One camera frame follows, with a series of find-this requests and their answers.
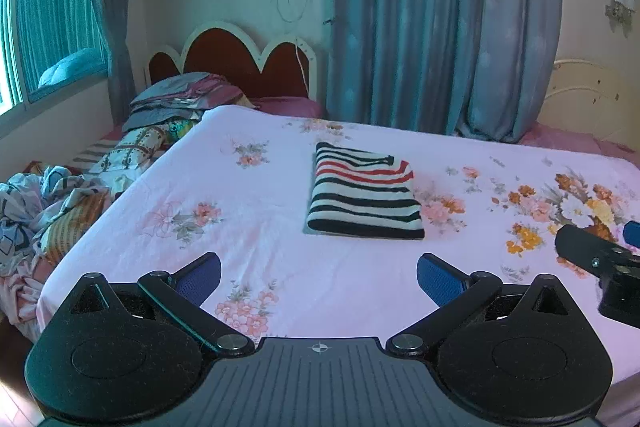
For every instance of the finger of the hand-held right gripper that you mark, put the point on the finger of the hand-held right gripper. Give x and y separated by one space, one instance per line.
580 244
633 233

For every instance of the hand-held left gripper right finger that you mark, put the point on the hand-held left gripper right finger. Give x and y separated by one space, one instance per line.
440 280

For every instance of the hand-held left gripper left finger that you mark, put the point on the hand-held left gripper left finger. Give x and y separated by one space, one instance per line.
200 280

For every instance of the striped knit sweater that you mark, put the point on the striped knit sweater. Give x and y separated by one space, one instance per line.
360 202

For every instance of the bed with floral pink sheet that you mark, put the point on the bed with floral pink sheet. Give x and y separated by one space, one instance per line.
225 177

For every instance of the patterned quilt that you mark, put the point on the patterned quilt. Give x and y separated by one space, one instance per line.
140 147

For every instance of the crumpled patterned blanket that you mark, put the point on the crumpled patterned blanket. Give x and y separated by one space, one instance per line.
35 217

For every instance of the pink pillow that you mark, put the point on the pink pillow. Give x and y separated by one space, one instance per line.
290 105

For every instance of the red scalloped headboard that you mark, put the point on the red scalloped headboard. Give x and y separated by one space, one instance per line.
225 57

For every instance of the blue curtain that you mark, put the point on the blue curtain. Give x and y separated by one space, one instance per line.
425 32

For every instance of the teal quilt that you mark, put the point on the teal quilt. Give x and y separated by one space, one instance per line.
70 67

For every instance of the grey window curtain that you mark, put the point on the grey window curtain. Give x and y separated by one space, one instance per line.
117 7

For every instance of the window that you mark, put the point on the window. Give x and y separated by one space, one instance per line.
55 7

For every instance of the crystal wall lamp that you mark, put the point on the crystal wall lamp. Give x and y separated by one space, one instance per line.
620 7

